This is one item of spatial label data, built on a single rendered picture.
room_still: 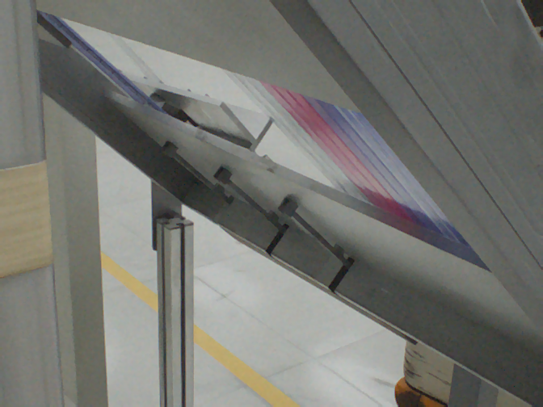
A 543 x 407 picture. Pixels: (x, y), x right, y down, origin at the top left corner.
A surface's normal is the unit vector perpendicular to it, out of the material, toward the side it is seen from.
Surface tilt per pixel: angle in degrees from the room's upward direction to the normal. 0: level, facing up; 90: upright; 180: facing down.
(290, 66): 137
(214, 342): 0
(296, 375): 0
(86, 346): 90
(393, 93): 90
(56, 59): 90
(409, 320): 47
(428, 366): 90
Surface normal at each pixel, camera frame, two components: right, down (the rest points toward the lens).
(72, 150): 0.71, 0.28
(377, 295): -0.55, -0.50
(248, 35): -0.57, 0.81
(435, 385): -0.69, 0.24
